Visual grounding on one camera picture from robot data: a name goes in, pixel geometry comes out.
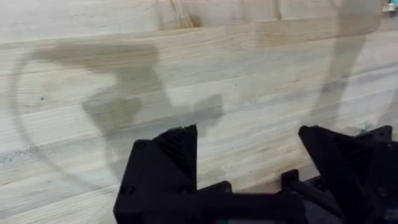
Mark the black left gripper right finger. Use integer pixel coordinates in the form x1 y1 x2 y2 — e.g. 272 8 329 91
298 124 398 224

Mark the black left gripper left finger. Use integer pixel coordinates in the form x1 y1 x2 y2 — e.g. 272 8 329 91
113 124 198 224

